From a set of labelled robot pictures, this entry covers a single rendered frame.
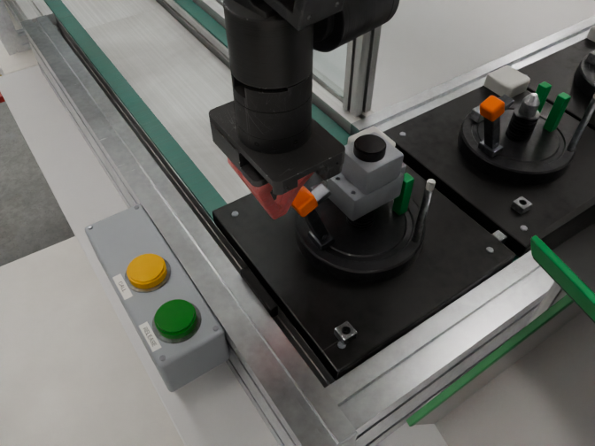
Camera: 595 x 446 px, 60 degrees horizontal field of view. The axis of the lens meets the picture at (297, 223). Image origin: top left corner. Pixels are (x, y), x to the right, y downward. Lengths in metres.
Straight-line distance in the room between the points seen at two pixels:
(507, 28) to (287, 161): 0.92
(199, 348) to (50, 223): 1.60
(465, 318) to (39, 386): 0.46
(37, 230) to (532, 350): 1.84
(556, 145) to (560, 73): 0.21
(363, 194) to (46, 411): 0.41
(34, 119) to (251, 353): 0.65
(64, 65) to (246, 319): 0.57
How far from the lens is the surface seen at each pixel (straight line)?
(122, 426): 0.61
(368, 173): 0.48
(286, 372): 0.50
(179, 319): 0.52
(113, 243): 0.61
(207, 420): 0.59
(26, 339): 0.70
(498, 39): 1.20
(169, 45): 1.02
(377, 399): 0.49
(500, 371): 0.43
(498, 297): 0.58
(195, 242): 0.59
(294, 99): 0.36
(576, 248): 0.30
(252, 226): 0.58
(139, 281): 0.56
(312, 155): 0.39
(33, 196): 2.21
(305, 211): 0.47
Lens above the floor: 1.41
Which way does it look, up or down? 48 degrees down
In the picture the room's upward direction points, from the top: straight up
